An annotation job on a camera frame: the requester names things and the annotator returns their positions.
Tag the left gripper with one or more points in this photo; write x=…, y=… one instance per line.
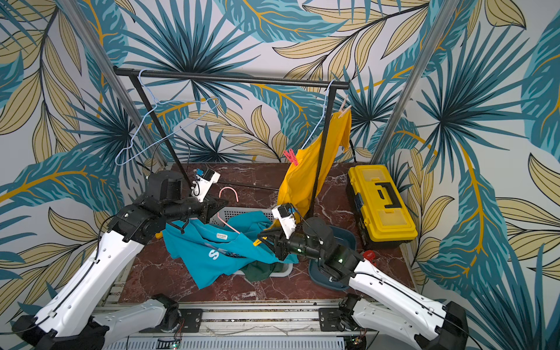
x=209, y=207

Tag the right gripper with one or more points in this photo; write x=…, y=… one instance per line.
x=280, y=245

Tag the dark green t-shirt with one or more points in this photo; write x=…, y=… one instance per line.
x=259, y=271

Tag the turquoise printed t-shirt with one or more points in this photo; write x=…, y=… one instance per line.
x=209, y=251

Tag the yellow t-shirt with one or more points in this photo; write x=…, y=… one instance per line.
x=299, y=180

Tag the light blue wire hanger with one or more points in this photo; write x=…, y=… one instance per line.
x=153, y=118

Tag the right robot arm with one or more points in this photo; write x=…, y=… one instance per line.
x=380, y=303

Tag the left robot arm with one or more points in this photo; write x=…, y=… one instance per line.
x=67, y=321

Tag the grey perforated plastic basket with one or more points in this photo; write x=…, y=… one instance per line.
x=228, y=212

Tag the dark teal plastic tray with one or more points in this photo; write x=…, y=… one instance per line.
x=343, y=237

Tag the pink red clothespin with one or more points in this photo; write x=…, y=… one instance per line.
x=291, y=157

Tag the red pipe wrench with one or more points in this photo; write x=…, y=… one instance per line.
x=370, y=256

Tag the yellow black toolbox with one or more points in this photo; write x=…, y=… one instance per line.
x=383, y=220

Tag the beige pink clothespin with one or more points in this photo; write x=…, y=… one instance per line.
x=343, y=108

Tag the black clothes rack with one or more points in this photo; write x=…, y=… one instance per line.
x=327, y=114

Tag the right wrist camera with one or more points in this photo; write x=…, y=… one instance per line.
x=284, y=216

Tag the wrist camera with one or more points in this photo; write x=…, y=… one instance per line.
x=204, y=179
x=284, y=216

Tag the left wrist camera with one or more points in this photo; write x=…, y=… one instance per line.
x=204, y=179

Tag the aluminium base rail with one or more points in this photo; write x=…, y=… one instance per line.
x=221, y=320

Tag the left aluminium frame post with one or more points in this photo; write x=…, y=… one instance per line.
x=99, y=29

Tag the aluminium frame post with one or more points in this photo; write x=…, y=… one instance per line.
x=99, y=29
x=436, y=32

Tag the right aluminium frame post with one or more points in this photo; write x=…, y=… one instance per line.
x=436, y=32

